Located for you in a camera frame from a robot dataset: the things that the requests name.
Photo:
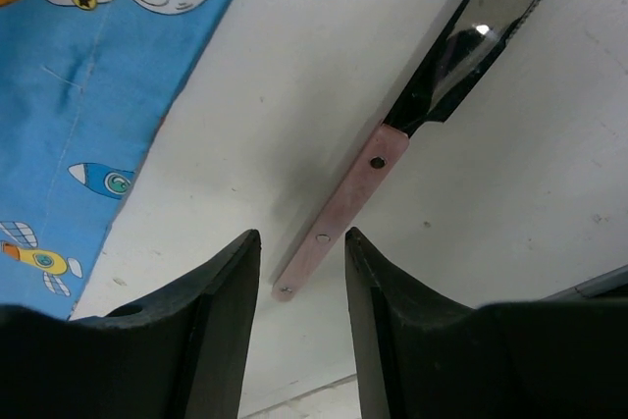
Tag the pink handled knife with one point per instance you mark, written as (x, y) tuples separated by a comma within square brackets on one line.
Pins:
[(473, 35)]

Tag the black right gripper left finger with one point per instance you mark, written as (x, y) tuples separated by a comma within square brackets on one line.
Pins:
[(178, 352)]

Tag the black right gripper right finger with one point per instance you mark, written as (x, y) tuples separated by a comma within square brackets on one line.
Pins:
[(420, 354)]

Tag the blue space print cloth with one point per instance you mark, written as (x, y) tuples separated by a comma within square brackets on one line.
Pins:
[(85, 86)]

